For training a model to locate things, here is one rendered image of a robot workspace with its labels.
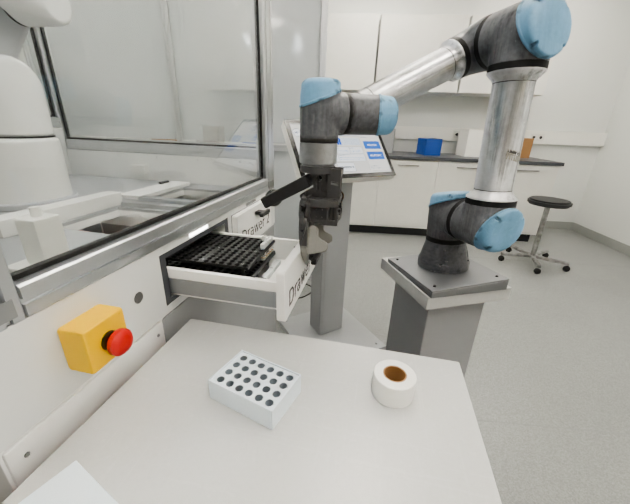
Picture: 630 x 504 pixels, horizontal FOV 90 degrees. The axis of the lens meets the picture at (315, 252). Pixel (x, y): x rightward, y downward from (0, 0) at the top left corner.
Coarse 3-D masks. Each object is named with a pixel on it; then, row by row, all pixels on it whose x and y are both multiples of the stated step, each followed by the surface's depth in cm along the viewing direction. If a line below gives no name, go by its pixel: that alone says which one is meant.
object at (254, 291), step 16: (288, 240) 84; (176, 272) 65; (192, 272) 64; (208, 272) 64; (176, 288) 66; (192, 288) 66; (208, 288) 65; (224, 288) 64; (240, 288) 63; (256, 288) 63; (272, 288) 62; (256, 304) 64; (272, 304) 63
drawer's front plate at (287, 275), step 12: (300, 252) 68; (288, 264) 61; (300, 264) 69; (276, 276) 58; (288, 276) 60; (300, 276) 71; (276, 288) 59; (288, 288) 61; (300, 288) 72; (276, 300) 60; (288, 300) 62; (288, 312) 64
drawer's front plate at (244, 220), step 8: (248, 208) 100; (256, 208) 104; (264, 208) 112; (232, 216) 91; (240, 216) 93; (248, 216) 99; (256, 216) 105; (264, 216) 113; (232, 224) 92; (240, 224) 94; (248, 224) 99; (264, 224) 113; (240, 232) 94; (256, 232) 107
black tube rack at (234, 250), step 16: (208, 240) 81; (224, 240) 81; (240, 240) 81; (256, 240) 81; (176, 256) 70; (192, 256) 71; (208, 256) 70; (224, 256) 71; (240, 256) 71; (272, 256) 81; (224, 272) 70; (240, 272) 70; (256, 272) 71
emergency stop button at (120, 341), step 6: (120, 330) 46; (126, 330) 46; (114, 336) 45; (120, 336) 45; (126, 336) 46; (132, 336) 48; (108, 342) 44; (114, 342) 45; (120, 342) 45; (126, 342) 46; (132, 342) 48; (108, 348) 44; (114, 348) 45; (120, 348) 45; (126, 348) 46; (114, 354) 45; (120, 354) 46
